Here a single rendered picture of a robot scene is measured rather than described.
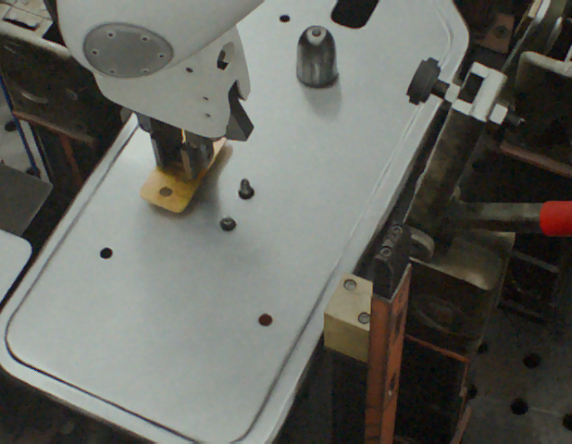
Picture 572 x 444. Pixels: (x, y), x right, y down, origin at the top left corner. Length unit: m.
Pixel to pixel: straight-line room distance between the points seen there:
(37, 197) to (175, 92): 0.20
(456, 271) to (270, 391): 0.15
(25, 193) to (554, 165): 0.42
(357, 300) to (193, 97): 0.17
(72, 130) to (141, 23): 0.44
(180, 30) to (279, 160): 0.32
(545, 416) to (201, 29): 0.65
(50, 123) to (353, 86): 0.27
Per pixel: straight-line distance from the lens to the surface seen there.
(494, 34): 1.38
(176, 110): 0.81
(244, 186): 0.89
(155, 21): 0.60
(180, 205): 0.89
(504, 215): 0.77
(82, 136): 1.04
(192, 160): 0.87
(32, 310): 0.88
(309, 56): 0.93
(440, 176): 0.74
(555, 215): 0.75
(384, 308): 0.69
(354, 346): 0.80
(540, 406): 1.16
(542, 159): 0.98
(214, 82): 0.77
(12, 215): 0.95
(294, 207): 0.89
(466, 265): 0.81
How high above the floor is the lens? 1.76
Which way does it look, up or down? 60 degrees down
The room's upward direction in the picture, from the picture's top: 4 degrees counter-clockwise
